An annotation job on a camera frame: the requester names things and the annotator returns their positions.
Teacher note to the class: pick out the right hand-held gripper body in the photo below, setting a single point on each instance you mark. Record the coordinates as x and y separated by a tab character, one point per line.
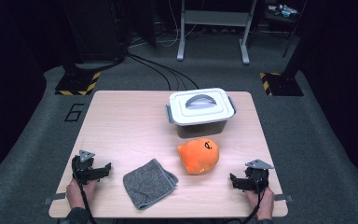
256	179

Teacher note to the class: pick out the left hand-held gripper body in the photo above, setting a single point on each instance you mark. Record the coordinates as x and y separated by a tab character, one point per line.
82	168

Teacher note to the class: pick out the orange plush toy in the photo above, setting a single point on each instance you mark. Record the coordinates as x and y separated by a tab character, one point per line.
199	155

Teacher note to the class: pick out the grey towel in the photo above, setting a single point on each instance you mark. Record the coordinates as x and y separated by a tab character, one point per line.
149	183

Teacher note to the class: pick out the grey translucent storage box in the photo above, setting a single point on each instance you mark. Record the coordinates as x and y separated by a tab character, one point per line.
199	130

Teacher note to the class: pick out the person's right hand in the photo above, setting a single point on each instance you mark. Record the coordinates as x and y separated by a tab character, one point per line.
264	203

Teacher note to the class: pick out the person's left hand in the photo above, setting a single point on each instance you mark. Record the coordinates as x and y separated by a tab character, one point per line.
77	194

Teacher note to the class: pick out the grey tape strip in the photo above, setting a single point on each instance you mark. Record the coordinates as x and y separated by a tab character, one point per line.
284	197
54	197

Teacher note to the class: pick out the black stand base hazard stripes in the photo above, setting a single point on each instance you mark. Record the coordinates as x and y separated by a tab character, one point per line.
281	84
77	84

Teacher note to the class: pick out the black cabinet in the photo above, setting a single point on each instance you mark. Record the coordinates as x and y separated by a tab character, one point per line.
96	28

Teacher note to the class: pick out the dark shelf with small things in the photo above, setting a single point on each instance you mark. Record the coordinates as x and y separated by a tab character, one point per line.
282	11

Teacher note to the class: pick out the white metal desk frame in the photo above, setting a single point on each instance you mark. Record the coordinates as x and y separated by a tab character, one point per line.
214	18

